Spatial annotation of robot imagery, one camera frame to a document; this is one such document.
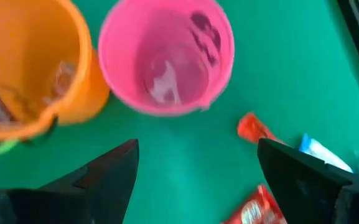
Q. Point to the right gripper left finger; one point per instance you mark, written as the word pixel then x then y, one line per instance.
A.
pixel 104 193

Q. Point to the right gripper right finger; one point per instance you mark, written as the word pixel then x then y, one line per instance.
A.
pixel 297 186

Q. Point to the red KitKat candy bar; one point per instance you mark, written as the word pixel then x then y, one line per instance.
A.
pixel 254 127
pixel 254 211

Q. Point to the pink plastic halloween bucket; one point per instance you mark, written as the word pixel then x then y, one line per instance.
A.
pixel 126 46

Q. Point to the orange plastic halloween bucket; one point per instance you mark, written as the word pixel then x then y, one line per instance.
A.
pixel 26 37

